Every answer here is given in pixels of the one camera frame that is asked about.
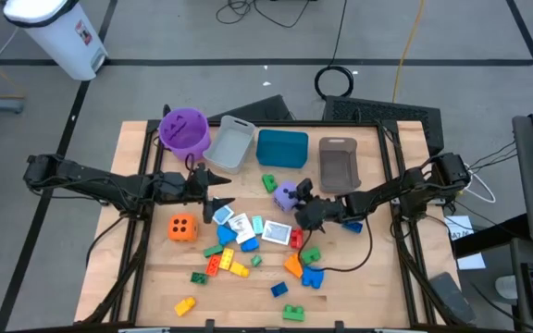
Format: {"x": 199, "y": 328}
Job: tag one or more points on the yellow chunky toy block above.
{"x": 185, "y": 306}

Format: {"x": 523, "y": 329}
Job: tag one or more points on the blue sloped toy block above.
{"x": 250, "y": 244}

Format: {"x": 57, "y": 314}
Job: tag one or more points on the black camera bracket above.
{"x": 209, "y": 324}
{"x": 338, "y": 326}

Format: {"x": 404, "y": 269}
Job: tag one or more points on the blue rounded toy block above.
{"x": 226, "y": 235}

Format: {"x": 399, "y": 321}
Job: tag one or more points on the brown-grey plastic bin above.
{"x": 338, "y": 168}

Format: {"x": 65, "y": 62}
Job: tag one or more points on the mint green small brick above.
{"x": 257, "y": 225}

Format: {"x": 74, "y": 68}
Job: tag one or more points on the orange-red brick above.
{"x": 213, "y": 266}

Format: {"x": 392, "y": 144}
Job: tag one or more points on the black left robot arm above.
{"x": 86, "y": 178}

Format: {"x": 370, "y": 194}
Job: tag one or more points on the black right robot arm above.
{"x": 387, "y": 194}

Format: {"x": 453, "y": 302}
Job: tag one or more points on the black computer case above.
{"x": 387, "y": 113}

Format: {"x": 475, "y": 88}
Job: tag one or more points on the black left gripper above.
{"x": 174, "y": 187}

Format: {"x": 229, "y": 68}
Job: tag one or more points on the orange foam die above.
{"x": 176, "y": 233}

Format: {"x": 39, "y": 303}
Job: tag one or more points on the white paper sheet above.
{"x": 458, "y": 224}
{"x": 471, "y": 262}

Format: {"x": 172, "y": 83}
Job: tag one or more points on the black floor beam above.
{"x": 488, "y": 238}

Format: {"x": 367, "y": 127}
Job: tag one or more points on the purple pumpkin-face bucket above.
{"x": 192, "y": 143}

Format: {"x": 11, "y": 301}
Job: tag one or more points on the yellow rounded toy block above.
{"x": 239, "y": 269}

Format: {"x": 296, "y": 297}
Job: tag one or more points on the teal plastic bin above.
{"x": 282, "y": 148}

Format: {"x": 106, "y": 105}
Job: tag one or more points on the green two-stud toy block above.
{"x": 311, "y": 255}

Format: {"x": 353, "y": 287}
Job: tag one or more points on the dark blue square brick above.
{"x": 279, "y": 289}

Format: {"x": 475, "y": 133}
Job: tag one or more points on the red two-stud toy block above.
{"x": 296, "y": 239}

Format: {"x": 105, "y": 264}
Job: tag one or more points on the black flat panel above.
{"x": 266, "y": 111}

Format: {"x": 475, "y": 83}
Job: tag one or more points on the green long brick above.
{"x": 213, "y": 251}

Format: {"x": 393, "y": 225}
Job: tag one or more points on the white printed card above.
{"x": 242, "y": 227}

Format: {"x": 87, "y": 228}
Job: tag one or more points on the green stepped toy block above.
{"x": 269, "y": 183}

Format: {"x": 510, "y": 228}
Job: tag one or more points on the light grey plastic bin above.
{"x": 229, "y": 148}

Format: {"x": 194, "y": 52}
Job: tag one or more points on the green chunky two-stud block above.
{"x": 293, "y": 313}

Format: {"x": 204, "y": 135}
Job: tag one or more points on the white pedal trash can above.
{"x": 63, "y": 41}

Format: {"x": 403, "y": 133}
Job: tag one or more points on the purple foam die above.
{"x": 282, "y": 200}

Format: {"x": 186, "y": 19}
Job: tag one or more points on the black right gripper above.
{"x": 317, "y": 213}

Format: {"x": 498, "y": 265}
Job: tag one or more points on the small green square brick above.
{"x": 256, "y": 261}

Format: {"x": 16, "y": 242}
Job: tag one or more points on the orange sloped toy block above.
{"x": 293, "y": 267}

